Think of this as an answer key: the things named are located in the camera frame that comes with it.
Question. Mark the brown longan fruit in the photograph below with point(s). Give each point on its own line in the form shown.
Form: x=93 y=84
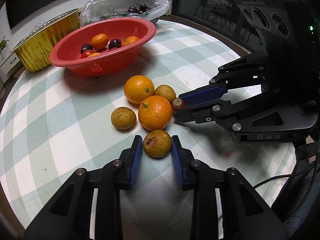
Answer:
x=165 y=92

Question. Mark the small reddish fruit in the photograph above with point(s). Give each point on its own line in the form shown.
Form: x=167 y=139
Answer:
x=178 y=103

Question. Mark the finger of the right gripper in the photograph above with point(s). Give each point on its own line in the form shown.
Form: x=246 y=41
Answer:
x=203 y=94
x=205 y=112

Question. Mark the dark plums in bag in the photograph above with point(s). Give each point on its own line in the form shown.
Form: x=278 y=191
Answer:
x=140 y=10

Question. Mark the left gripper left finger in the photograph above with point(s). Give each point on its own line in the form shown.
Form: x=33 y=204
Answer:
x=119 y=174

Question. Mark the round orange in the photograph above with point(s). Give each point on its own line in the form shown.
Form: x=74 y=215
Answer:
x=137 y=88

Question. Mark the brown speckled fruit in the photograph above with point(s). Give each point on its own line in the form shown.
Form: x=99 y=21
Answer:
x=157 y=144

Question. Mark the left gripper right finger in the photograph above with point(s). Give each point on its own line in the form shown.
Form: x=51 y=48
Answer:
x=194 y=175

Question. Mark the red tomato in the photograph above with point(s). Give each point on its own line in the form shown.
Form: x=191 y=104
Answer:
x=86 y=53

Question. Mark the clear plastic bag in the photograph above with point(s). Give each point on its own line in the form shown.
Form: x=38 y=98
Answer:
x=96 y=10

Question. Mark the brown round fruit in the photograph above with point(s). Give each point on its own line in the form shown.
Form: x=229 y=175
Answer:
x=123 y=118

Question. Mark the yellow foil tray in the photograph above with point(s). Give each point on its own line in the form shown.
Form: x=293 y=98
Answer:
x=34 y=49

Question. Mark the dark purple plum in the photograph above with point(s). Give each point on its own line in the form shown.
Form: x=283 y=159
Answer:
x=114 y=43

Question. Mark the large orange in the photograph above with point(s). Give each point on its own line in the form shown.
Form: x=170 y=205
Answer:
x=99 y=41

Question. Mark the red plastic colander bowl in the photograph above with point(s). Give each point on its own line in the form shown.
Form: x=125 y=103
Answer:
x=66 y=53

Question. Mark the white low cabinet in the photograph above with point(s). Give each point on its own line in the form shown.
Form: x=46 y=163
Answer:
x=9 y=64

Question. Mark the green checked tablecloth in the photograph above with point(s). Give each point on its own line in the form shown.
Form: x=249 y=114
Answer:
x=55 y=122

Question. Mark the oval orange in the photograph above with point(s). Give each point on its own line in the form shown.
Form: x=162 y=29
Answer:
x=154 y=112

